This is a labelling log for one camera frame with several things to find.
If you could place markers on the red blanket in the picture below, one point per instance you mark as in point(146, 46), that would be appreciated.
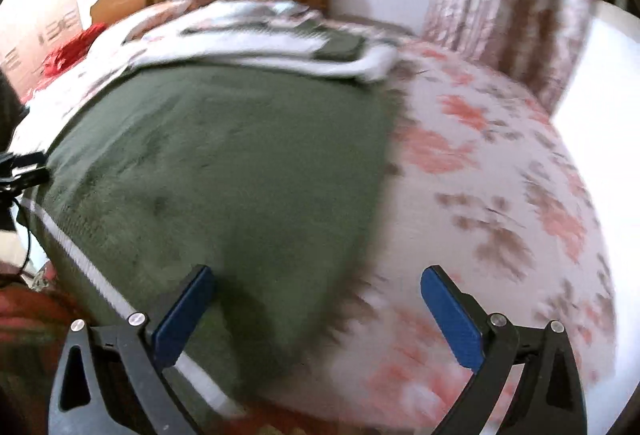
point(75, 50)

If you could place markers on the pink floral curtain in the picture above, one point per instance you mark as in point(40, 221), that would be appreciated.
point(500, 5)

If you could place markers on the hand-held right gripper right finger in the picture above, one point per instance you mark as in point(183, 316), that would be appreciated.
point(450, 315)

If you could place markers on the blue floral folded quilt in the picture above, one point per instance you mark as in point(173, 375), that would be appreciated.
point(250, 10)

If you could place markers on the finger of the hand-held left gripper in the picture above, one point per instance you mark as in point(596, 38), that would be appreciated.
point(27, 172)

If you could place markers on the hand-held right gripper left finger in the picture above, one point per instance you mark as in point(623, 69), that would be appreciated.
point(182, 315)

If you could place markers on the person's dark clothing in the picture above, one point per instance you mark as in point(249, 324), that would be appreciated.
point(10, 115)

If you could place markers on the pink floral folded quilt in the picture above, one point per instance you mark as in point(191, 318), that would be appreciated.
point(165, 12)

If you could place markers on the green knit sweater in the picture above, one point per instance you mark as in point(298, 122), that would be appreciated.
point(225, 155)

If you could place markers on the bed with floral sheet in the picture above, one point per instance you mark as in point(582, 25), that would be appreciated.
point(475, 225)

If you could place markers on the light wooden wardrobe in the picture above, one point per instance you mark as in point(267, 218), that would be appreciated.
point(40, 40)

